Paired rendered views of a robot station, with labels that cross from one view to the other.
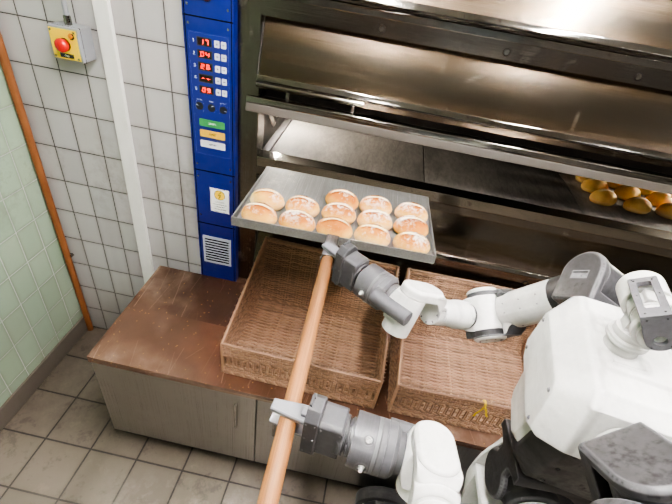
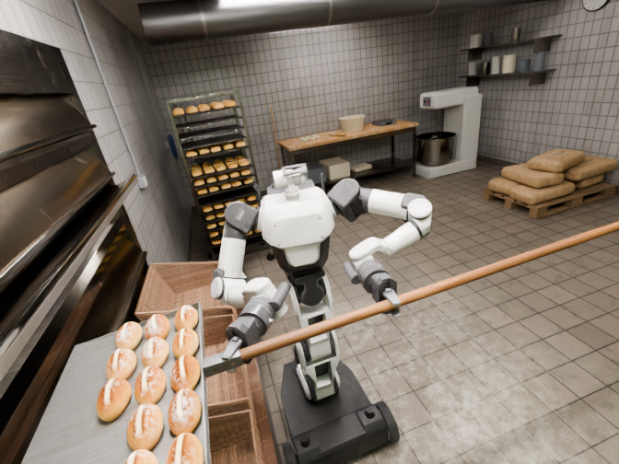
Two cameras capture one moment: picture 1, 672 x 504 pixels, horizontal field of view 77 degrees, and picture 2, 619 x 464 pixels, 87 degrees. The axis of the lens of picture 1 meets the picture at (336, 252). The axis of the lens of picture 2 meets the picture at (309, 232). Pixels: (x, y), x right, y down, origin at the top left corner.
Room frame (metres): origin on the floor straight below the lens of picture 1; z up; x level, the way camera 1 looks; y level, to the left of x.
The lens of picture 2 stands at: (0.78, 0.65, 1.81)
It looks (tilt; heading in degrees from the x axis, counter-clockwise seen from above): 25 degrees down; 253
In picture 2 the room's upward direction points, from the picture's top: 8 degrees counter-clockwise
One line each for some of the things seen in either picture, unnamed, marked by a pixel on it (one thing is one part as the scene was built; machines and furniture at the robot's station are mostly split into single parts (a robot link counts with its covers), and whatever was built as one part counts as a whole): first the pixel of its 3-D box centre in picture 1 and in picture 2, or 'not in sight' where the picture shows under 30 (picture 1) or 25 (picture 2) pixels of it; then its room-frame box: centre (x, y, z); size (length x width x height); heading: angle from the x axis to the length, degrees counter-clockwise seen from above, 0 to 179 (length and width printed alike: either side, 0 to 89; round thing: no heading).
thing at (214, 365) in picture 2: (330, 249); (222, 362); (0.85, 0.02, 1.22); 0.09 x 0.04 x 0.03; 178
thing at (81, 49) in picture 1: (72, 42); not in sight; (1.37, 0.94, 1.46); 0.10 x 0.07 x 0.10; 87
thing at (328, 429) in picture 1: (341, 434); (380, 284); (0.37, -0.06, 1.21); 0.12 x 0.10 x 0.13; 81
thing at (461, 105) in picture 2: not in sight; (444, 132); (-3.20, -3.88, 0.66); 1.00 x 0.66 x 1.32; 177
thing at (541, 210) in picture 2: not in sight; (545, 192); (-3.26, -2.07, 0.07); 1.20 x 0.80 x 0.14; 177
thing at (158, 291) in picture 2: not in sight; (191, 293); (1.03, -1.17, 0.72); 0.56 x 0.49 x 0.28; 86
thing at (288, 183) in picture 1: (340, 205); (123, 397); (1.08, 0.01, 1.21); 0.55 x 0.36 x 0.03; 88
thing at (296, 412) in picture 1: (290, 408); (392, 296); (0.38, 0.03, 1.24); 0.06 x 0.03 x 0.02; 81
